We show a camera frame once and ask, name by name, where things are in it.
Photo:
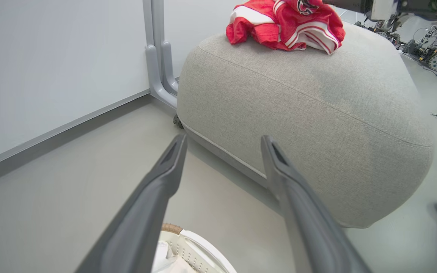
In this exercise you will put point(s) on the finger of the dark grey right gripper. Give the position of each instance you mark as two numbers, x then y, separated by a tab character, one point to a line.
349	4

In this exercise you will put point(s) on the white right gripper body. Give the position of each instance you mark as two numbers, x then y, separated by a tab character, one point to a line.
383	8

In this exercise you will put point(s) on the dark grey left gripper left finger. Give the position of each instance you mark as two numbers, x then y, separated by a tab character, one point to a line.
146	212

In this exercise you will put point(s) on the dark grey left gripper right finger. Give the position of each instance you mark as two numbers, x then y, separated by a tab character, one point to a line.
302	212

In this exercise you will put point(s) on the red and white jersey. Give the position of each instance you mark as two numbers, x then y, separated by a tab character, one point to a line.
271	22

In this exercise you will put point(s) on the grey fabric sofa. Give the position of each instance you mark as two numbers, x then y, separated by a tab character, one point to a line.
298	113

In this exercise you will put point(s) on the dark wheeled robot chassis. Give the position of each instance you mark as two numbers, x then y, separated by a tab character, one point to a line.
417	47

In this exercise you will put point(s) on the white wicker-rimmed laundry basket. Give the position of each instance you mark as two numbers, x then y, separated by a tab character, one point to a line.
195	248

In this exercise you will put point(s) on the black caster wheel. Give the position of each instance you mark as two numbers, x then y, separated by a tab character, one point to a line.
178	121

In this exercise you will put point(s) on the curved grey partition foot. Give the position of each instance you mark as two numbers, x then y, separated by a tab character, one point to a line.
168	68
154	76

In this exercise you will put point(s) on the grey partition bottom rail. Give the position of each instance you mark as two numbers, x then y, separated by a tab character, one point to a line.
63	131

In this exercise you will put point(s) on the plain grey partition post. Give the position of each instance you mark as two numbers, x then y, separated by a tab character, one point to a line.
147	22
158	21

